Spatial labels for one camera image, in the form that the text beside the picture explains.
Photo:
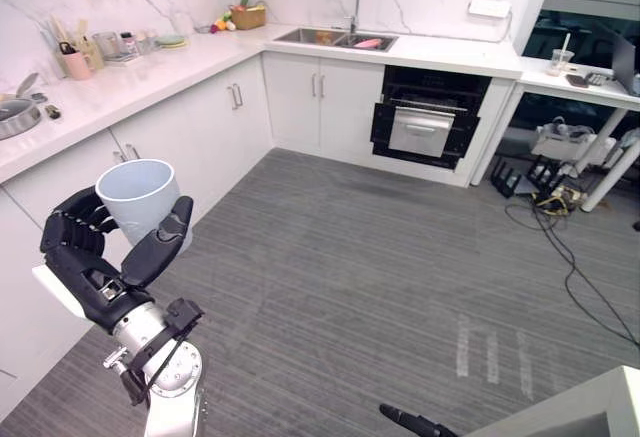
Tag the clear glass jar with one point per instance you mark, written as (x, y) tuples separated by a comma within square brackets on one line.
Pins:
[(105, 44)]

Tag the white sink base cabinet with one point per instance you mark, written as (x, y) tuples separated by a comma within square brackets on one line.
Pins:
[(320, 102)]

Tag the pink item in sink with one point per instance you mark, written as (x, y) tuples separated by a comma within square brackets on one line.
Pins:
[(369, 43)]

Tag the dark laptop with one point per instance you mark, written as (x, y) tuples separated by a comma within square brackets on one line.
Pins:
[(625, 64)]

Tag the orange item in sink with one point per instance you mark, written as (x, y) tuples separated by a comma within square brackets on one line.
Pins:
[(324, 36)]

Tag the white storage box under table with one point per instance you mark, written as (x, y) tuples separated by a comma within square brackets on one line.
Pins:
[(570, 144)]

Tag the stacked green plates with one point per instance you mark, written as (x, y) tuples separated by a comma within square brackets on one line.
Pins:
[(171, 41)]

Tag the steel frying pan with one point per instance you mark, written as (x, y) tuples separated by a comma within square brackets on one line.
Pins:
[(17, 114)]

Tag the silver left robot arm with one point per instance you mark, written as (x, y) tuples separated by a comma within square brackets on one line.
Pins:
[(160, 367)]

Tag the stainless steel double sink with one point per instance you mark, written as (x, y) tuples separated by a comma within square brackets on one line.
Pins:
[(335, 38)]

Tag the pale blue cup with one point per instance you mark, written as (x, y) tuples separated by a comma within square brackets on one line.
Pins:
[(142, 197)]

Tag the white corner base cabinet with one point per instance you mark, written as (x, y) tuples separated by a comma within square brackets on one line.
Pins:
[(150, 157)]

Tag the black built-in dishwasher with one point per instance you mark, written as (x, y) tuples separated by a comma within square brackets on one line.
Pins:
[(427, 117)]

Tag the white robot right forearm plate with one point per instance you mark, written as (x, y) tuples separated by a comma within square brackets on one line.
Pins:
[(575, 407)]

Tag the white side table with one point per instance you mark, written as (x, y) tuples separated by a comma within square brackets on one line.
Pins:
[(580, 107)]

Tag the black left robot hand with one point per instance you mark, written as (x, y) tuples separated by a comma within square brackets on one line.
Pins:
[(75, 252)]

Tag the pink utensil holder cup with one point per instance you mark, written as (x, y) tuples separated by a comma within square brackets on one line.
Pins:
[(76, 64)]

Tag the woven basket with produce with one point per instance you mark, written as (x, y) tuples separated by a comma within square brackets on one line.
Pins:
[(248, 16)]

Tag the clear plastic cup with straw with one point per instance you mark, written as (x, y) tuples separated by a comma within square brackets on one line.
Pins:
[(561, 62)]

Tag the toy vegetables pile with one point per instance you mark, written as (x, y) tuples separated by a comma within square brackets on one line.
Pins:
[(222, 24)]

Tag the white wall socket box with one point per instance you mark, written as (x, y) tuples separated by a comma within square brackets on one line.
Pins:
[(489, 8)]

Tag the small dark object on counter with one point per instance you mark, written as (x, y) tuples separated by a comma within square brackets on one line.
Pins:
[(52, 112)]

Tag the black stand on floor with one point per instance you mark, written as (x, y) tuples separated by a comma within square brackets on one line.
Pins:
[(507, 177)]

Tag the dark-lidded spice jar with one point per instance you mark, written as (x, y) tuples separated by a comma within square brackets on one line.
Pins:
[(128, 43)]

